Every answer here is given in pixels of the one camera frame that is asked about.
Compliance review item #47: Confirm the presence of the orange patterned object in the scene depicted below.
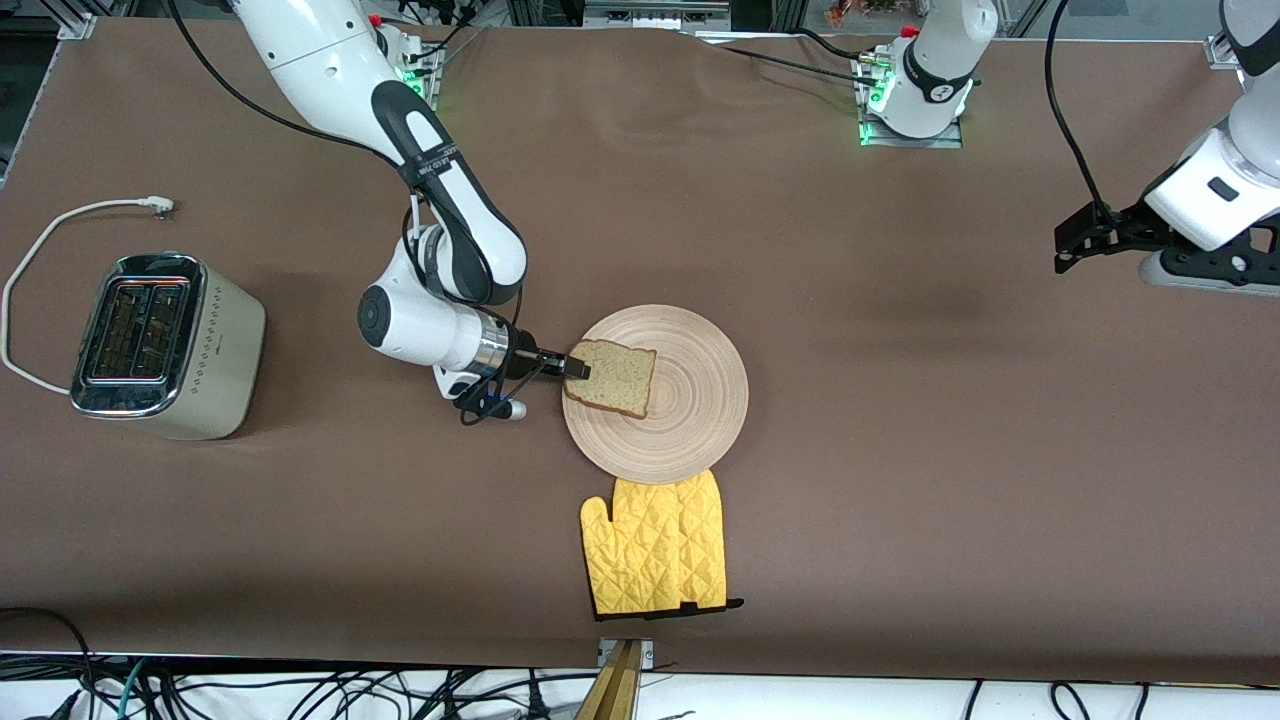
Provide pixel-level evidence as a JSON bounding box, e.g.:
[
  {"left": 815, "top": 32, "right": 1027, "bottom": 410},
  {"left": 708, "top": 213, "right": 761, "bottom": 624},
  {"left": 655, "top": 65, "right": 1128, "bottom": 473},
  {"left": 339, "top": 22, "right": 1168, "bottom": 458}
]
[{"left": 825, "top": 0, "right": 901, "bottom": 28}]

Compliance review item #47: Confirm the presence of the grey metal equipment box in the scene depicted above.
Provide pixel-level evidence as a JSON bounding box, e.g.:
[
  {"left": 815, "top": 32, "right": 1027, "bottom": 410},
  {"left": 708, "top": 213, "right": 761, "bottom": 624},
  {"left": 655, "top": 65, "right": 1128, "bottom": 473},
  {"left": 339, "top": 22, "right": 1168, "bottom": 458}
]
[{"left": 580, "top": 0, "right": 733, "bottom": 31}]

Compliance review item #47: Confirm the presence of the white toaster power cord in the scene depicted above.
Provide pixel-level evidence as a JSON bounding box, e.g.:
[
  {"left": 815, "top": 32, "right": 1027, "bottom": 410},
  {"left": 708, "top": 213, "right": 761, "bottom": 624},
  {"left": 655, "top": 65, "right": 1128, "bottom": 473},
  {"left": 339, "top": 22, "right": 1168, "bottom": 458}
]
[{"left": 2, "top": 196, "right": 177, "bottom": 394}]

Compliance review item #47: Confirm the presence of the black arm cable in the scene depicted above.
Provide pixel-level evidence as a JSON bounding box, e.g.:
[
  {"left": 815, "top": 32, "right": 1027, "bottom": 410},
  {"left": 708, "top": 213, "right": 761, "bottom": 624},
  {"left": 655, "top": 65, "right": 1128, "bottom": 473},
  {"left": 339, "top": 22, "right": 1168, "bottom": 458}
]
[
  {"left": 1044, "top": 0, "right": 1113, "bottom": 219},
  {"left": 165, "top": 0, "right": 526, "bottom": 426}
]

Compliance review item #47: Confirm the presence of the round wooden plate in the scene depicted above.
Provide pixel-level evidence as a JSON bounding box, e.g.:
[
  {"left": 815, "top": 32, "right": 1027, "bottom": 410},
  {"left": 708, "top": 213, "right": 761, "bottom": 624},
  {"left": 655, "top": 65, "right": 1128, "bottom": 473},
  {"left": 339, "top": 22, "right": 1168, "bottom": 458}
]
[{"left": 562, "top": 304, "right": 749, "bottom": 486}]

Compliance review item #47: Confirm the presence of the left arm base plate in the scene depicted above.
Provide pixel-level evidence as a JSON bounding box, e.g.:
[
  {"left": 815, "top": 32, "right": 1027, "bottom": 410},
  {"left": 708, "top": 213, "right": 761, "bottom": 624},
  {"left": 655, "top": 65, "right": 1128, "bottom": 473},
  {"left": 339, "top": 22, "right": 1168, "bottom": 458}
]
[{"left": 858, "top": 112, "right": 967, "bottom": 150}]

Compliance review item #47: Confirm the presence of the yellow quilted oven mitt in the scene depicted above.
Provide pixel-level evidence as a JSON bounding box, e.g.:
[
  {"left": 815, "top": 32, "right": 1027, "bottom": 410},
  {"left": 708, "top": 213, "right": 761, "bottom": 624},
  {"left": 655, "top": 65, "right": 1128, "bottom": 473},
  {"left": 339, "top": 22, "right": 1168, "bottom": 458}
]
[
  {"left": 580, "top": 478, "right": 689, "bottom": 618},
  {"left": 668, "top": 468, "right": 746, "bottom": 613}
]

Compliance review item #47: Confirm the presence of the black base cable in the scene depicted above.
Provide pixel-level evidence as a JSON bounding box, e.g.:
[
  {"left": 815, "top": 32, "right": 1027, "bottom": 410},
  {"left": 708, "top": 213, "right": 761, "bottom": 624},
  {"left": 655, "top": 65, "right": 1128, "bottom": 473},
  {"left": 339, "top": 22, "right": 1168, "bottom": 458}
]
[{"left": 395, "top": 0, "right": 486, "bottom": 61}]

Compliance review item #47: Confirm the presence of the beige chrome toaster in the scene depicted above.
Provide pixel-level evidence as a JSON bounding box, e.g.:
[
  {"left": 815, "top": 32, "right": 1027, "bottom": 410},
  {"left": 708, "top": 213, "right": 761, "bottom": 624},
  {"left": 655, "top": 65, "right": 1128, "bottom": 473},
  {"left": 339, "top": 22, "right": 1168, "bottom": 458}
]
[{"left": 70, "top": 253, "right": 268, "bottom": 442}]

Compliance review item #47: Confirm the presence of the yellow extrusion bar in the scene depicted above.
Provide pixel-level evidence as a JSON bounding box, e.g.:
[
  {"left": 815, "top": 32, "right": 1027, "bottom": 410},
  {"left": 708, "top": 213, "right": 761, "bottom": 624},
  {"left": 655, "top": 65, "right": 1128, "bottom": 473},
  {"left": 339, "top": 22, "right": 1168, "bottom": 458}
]
[{"left": 573, "top": 640, "right": 643, "bottom": 720}]

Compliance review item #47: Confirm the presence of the black table cable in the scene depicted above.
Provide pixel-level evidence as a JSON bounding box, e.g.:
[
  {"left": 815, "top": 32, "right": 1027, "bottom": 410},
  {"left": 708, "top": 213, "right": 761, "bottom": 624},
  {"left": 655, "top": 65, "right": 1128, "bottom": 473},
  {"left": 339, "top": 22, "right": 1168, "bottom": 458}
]
[{"left": 715, "top": 28, "right": 881, "bottom": 83}]

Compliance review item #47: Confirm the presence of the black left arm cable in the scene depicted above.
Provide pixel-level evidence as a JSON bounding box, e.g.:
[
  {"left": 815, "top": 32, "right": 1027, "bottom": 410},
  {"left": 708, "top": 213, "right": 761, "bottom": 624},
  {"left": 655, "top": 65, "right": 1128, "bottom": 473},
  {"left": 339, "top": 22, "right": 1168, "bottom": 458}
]
[{"left": 1044, "top": 0, "right": 1113, "bottom": 219}]

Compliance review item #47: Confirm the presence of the black floor cable tangle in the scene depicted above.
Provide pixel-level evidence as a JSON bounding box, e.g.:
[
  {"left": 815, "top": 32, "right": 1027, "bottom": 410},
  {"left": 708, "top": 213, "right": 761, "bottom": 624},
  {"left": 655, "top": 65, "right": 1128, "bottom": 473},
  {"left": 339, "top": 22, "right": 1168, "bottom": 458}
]
[{"left": 150, "top": 665, "right": 601, "bottom": 720}]

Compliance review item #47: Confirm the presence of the black looped floor cable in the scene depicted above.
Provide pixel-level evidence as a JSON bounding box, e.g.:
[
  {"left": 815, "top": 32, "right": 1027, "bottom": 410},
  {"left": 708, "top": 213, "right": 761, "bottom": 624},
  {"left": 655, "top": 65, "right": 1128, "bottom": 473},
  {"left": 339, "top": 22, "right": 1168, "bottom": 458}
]
[{"left": 0, "top": 607, "right": 96, "bottom": 720}]

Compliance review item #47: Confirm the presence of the teal floor cable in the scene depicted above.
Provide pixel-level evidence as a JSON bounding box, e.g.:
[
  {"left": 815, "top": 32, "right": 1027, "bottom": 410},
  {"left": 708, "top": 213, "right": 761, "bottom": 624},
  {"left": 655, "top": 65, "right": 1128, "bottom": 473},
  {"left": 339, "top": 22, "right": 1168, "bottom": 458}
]
[{"left": 95, "top": 658, "right": 151, "bottom": 720}]

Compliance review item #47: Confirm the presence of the brown bread slice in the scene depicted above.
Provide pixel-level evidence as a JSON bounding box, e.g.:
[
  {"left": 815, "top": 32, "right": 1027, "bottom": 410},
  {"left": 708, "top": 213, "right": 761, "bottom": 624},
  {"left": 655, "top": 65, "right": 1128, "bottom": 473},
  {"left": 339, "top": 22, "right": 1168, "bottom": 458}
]
[{"left": 563, "top": 339, "right": 658, "bottom": 420}]

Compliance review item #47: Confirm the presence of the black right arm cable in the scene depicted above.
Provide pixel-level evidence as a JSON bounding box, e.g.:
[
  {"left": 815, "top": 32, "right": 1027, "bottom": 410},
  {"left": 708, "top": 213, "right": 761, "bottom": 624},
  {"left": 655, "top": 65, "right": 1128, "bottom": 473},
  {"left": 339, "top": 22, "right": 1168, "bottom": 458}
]
[{"left": 165, "top": 0, "right": 526, "bottom": 426}]

